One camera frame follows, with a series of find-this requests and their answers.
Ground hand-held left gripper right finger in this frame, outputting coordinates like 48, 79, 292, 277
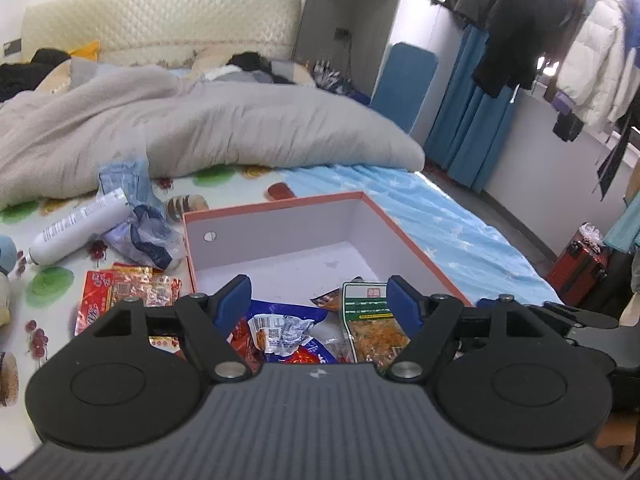
387, 275, 566, 381

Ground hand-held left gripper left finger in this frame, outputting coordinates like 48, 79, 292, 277
80, 275, 252, 383

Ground clear snack packet green label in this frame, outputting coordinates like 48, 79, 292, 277
341, 280, 412, 374

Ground blue white snack packet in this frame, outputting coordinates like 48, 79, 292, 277
247, 299, 347, 366

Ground red foil snack packet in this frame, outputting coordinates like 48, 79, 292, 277
112, 262, 184, 310

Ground small brown snack packet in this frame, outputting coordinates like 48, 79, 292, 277
310, 287, 347, 314

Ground pink cardboard box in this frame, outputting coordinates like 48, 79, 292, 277
181, 191, 476, 363

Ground red suitcase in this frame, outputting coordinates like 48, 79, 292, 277
545, 222, 614, 307

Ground crumpled blue plastic bag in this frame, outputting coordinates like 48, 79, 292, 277
98, 160, 187, 272

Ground fruit print mat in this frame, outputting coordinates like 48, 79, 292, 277
0, 162, 302, 409

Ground white tube bottle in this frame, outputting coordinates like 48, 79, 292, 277
29, 187, 132, 266

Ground grey duvet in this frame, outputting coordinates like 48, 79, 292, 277
0, 65, 427, 209

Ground blue curtain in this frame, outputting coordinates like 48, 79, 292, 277
425, 25, 519, 194

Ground blue chair back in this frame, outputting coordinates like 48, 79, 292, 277
370, 42, 440, 137

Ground white blue plush duck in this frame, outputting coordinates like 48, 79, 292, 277
0, 247, 24, 329

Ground group of small bottles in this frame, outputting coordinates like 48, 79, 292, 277
312, 60, 352, 94

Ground black garment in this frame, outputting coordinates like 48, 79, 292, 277
226, 51, 297, 84

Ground hanging dark clothes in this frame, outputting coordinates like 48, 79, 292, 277
452, 0, 589, 99

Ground peach pillow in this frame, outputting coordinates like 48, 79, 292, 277
37, 57, 74, 94

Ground cream quilted headboard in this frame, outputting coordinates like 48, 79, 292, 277
21, 0, 304, 69

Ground yellow bag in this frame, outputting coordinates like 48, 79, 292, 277
67, 40, 102, 59

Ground white wardrobe cabinet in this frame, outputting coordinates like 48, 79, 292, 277
292, 0, 459, 107

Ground pile of dark clothes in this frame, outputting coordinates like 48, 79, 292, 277
0, 49, 72, 104

